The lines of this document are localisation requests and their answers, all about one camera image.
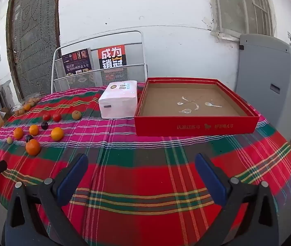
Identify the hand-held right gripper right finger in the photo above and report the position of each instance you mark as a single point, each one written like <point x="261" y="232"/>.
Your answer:
<point x="208" y="173"/>

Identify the small green yellow fruit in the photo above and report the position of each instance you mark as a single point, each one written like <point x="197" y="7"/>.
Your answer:
<point x="9" y="140"/>

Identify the barred window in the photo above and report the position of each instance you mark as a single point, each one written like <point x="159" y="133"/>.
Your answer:
<point x="245" y="5"/>

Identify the red and black book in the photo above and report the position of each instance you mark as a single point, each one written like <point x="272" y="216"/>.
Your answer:
<point x="112" y="59"/>

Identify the small orange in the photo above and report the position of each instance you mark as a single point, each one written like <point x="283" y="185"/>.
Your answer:
<point x="18" y="133"/>
<point x="57" y="133"/>
<point x="34" y="130"/>

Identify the dark cookbook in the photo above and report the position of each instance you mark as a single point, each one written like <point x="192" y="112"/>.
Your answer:
<point x="77" y="64"/>

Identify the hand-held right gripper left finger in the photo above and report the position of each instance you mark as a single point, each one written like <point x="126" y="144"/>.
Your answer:
<point x="75" y="172"/>

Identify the pink tissue pack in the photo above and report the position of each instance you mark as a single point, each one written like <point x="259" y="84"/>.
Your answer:
<point x="118" y="102"/>

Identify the red cardboard box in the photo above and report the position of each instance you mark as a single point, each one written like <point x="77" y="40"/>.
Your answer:
<point x="186" y="128"/>

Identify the white metal mesh rack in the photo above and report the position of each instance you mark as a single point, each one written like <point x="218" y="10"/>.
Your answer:
<point x="135" y="56"/>

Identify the large orange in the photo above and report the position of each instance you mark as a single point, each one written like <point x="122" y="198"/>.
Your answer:
<point x="33" y="147"/>

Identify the plaid tablecloth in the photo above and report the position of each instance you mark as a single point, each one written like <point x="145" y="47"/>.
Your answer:
<point x="135" y="158"/>

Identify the studded grey door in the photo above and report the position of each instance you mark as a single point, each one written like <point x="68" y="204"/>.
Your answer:
<point x="32" y="43"/>

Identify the dark purple plum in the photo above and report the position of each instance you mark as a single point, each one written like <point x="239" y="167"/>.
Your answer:
<point x="44" y="125"/>
<point x="28" y="138"/>

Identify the brown kiwi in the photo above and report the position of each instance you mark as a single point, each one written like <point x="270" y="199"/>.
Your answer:
<point x="76" y="114"/>

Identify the red tomato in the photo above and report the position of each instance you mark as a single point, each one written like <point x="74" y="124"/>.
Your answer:
<point x="46" y="116"/>
<point x="56" y="117"/>

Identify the plastic tray of small fruits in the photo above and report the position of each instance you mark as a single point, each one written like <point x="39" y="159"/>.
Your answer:
<point x="27" y="105"/>

